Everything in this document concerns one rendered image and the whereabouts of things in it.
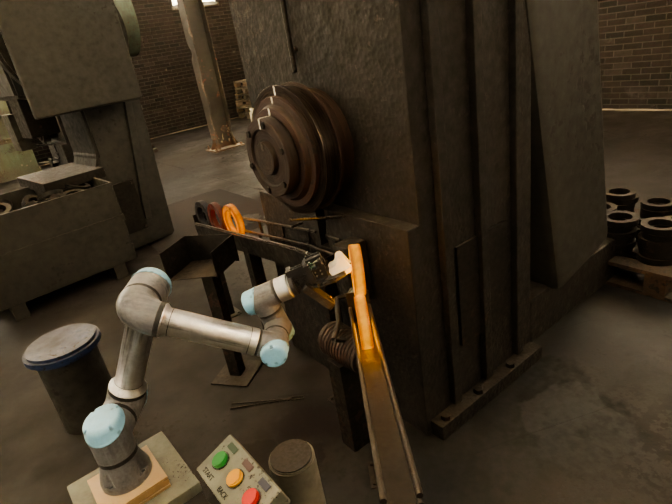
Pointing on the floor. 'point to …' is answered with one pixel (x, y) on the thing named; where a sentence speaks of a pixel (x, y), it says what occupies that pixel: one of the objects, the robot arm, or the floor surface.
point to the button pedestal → (215, 478)
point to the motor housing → (345, 385)
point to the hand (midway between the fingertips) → (356, 264)
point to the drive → (566, 161)
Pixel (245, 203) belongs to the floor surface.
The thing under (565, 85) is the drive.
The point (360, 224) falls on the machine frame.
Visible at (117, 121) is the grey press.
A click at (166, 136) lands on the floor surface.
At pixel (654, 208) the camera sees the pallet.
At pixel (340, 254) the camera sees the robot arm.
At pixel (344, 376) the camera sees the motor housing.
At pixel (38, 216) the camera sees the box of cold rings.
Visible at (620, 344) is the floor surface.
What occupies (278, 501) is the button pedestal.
